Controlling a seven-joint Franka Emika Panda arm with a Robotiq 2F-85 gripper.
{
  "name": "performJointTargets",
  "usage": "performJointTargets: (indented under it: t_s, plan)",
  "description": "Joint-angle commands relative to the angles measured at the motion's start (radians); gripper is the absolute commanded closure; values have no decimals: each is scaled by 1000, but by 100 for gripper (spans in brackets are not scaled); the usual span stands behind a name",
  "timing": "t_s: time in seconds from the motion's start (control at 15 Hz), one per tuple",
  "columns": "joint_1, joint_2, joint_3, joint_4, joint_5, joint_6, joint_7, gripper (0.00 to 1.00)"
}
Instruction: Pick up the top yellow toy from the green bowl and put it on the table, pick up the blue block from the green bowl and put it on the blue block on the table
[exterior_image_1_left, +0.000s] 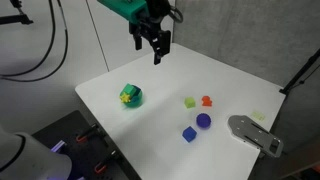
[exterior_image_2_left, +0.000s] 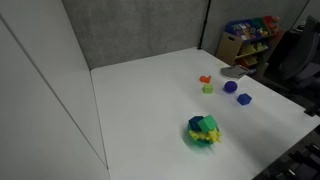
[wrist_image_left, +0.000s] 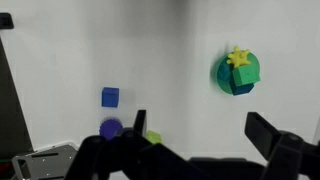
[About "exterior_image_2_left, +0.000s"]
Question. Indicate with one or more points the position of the royal blue toy cube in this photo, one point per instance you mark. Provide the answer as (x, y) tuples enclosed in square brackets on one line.
[(244, 99)]

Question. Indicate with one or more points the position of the orange toy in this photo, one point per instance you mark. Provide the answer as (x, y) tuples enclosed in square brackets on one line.
[(205, 79)]

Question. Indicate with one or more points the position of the blue toy bin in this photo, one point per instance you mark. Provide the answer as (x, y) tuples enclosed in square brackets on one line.
[(243, 30)]

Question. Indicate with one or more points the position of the pale yellow sticker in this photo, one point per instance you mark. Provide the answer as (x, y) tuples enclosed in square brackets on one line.
[(218, 63)]

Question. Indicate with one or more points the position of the green plastic bowl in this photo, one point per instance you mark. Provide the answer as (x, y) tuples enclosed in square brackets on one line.
[(196, 144)]

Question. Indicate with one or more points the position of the black table edge clamp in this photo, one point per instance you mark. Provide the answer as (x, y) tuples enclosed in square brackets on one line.
[(313, 112)]

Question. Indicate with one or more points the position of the gray metal plate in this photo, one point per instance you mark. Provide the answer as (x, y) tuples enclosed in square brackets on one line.
[(233, 71)]

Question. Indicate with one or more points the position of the black stand pole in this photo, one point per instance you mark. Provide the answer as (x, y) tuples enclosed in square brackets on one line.
[(204, 25)]

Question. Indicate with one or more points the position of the red toy bin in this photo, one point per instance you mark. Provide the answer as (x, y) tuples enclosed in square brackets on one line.
[(270, 23)]

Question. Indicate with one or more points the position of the wooden toy shelf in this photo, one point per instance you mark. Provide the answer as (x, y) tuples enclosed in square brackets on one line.
[(255, 50)]

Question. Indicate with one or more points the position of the purple ball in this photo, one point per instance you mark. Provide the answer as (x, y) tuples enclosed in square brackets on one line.
[(230, 86)]

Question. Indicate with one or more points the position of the yellow spiky toy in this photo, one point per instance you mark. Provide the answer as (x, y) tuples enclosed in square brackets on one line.
[(215, 135)]

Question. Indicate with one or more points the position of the green toy cube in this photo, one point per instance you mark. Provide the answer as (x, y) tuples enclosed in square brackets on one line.
[(208, 122)]

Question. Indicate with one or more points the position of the light green small cube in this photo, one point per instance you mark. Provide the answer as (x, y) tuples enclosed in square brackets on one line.
[(207, 88)]

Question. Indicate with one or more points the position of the yellow toy block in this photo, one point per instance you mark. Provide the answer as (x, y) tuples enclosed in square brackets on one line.
[(196, 135)]

